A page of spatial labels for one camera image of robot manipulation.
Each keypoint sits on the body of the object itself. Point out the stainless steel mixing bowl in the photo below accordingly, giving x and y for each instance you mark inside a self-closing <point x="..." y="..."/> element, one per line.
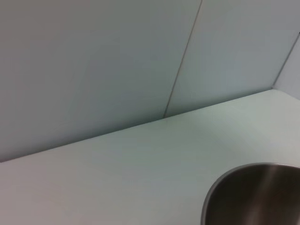
<point x="257" y="199"/>

